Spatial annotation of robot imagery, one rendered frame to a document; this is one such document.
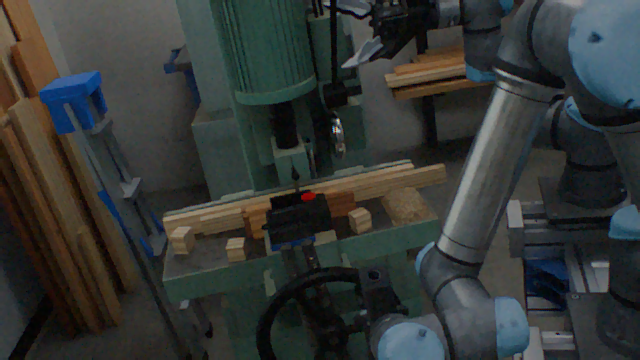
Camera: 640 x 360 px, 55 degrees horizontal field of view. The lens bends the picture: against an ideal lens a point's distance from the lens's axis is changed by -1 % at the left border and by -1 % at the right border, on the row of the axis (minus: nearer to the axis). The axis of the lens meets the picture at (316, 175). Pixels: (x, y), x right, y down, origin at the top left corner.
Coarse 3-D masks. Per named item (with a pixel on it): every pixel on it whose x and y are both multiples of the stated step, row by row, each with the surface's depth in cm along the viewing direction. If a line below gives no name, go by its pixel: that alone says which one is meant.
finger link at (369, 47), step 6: (378, 36) 115; (366, 42) 112; (372, 42) 115; (378, 42) 117; (366, 48) 114; (372, 48) 116; (378, 48) 117; (360, 54) 114; (366, 54) 116; (372, 54) 116; (348, 60) 116; (354, 60) 116; (360, 60) 115; (366, 60) 116; (342, 66) 115; (348, 66) 115; (354, 66) 116
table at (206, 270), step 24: (384, 216) 136; (216, 240) 139; (264, 240) 136; (360, 240) 130; (384, 240) 131; (408, 240) 132; (432, 240) 133; (168, 264) 133; (192, 264) 131; (216, 264) 130; (240, 264) 129; (264, 264) 130; (168, 288) 129; (192, 288) 129; (216, 288) 130; (312, 288) 122; (336, 288) 123
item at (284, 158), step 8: (272, 136) 145; (272, 144) 140; (280, 152) 135; (288, 152) 134; (296, 152) 133; (304, 152) 133; (280, 160) 133; (288, 160) 133; (296, 160) 134; (304, 160) 134; (280, 168) 134; (288, 168) 134; (296, 168) 134; (304, 168) 135; (280, 176) 135; (288, 176) 135; (304, 176) 135; (280, 184) 136
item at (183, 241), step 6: (180, 228) 138; (186, 228) 137; (174, 234) 136; (180, 234) 135; (186, 234) 135; (192, 234) 138; (174, 240) 135; (180, 240) 135; (186, 240) 135; (192, 240) 138; (174, 246) 136; (180, 246) 135; (186, 246) 135; (192, 246) 138; (180, 252) 136; (186, 252) 136
